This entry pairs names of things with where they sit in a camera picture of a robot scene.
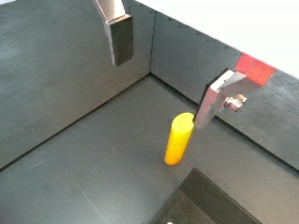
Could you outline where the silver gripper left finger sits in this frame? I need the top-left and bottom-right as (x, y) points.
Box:
(93, 0), (134, 67)

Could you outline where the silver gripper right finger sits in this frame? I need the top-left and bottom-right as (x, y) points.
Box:
(194, 53), (277, 129)

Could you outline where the yellow oval peg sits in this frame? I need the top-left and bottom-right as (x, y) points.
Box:
(165, 112), (194, 165)

